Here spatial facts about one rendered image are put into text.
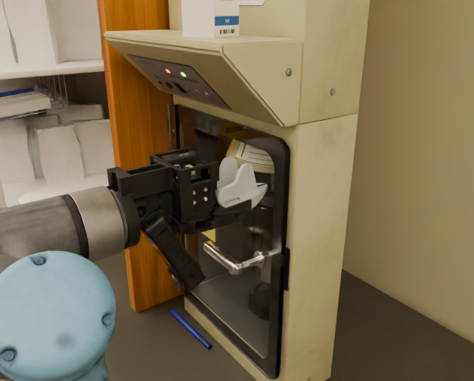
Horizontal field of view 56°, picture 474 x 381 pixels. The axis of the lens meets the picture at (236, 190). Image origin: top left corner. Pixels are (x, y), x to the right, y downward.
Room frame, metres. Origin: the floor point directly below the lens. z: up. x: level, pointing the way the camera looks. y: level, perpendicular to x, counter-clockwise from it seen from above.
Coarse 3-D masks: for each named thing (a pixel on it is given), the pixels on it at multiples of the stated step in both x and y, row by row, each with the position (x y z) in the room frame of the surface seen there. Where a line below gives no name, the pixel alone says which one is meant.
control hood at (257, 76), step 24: (120, 48) 0.71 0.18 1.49; (144, 48) 0.62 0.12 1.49; (168, 48) 0.56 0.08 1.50; (192, 48) 0.51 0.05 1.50; (216, 48) 0.47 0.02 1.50; (240, 48) 0.48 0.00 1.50; (264, 48) 0.50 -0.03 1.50; (288, 48) 0.52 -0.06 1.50; (144, 72) 0.73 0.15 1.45; (216, 72) 0.51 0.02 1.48; (240, 72) 0.48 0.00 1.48; (264, 72) 0.50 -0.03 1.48; (288, 72) 0.52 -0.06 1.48; (240, 96) 0.53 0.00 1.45; (264, 96) 0.50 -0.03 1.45; (288, 96) 0.52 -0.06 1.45; (264, 120) 0.54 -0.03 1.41; (288, 120) 0.52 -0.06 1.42
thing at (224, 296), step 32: (192, 128) 0.72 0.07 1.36; (224, 128) 0.64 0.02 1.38; (256, 160) 0.58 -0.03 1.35; (288, 160) 0.53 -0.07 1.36; (256, 224) 0.57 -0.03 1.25; (224, 288) 0.64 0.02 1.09; (256, 288) 0.57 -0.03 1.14; (224, 320) 0.65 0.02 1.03; (256, 320) 0.57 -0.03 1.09; (256, 352) 0.57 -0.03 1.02
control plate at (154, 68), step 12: (144, 60) 0.67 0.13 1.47; (156, 60) 0.63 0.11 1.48; (156, 72) 0.68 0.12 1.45; (192, 72) 0.57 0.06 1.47; (180, 84) 0.65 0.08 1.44; (192, 84) 0.61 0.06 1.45; (204, 84) 0.58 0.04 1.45; (192, 96) 0.66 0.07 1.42; (216, 96) 0.58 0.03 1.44; (228, 108) 0.59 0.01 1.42
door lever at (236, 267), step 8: (208, 248) 0.59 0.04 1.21; (216, 248) 0.58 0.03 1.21; (216, 256) 0.57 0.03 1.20; (224, 256) 0.56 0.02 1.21; (256, 256) 0.56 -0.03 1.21; (224, 264) 0.55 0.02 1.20; (232, 264) 0.54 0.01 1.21; (240, 264) 0.54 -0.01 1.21; (248, 264) 0.55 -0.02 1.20; (256, 264) 0.56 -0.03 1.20; (264, 264) 0.56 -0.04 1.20; (232, 272) 0.53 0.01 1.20; (240, 272) 0.54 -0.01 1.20
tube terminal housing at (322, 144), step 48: (288, 0) 0.56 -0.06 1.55; (336, 0) 0.56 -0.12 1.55; (336, 48) 0.57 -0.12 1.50; (336, 96) 0.57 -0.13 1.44; (288, 144) 0.55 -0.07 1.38; (336, 144) 0.58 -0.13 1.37; (336, 192) 0.58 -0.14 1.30; (288, 240) 0.54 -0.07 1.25; (336, 240) 0.59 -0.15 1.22; (288, 288) 0.54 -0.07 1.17; (336, 288) 0.59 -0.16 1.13; (288, 336) 0.53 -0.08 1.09
